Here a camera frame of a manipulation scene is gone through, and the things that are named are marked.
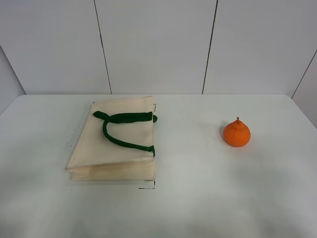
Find orange fruit with stem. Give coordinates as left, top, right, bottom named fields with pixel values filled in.
left=222, top=117, right=251, bottom=147

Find white linen bag green handles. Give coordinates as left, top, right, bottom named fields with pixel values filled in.
left=66, top=96, right=158, bottom=180

